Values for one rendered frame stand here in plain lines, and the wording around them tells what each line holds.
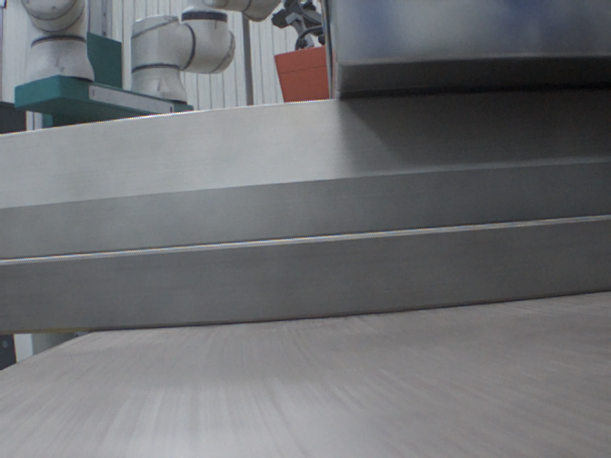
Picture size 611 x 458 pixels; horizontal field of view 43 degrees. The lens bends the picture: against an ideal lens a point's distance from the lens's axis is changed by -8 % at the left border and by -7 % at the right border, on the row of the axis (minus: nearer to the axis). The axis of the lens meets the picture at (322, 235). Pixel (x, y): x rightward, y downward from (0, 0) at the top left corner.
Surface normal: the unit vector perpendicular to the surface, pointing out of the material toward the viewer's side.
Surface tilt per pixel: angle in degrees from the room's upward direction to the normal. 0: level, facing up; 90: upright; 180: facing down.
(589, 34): 90
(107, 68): 90
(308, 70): 97
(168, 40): 90
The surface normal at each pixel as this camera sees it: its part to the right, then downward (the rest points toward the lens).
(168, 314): 0.00, -0.02
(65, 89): 0.92, -0.07
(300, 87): -0.37, 0.13
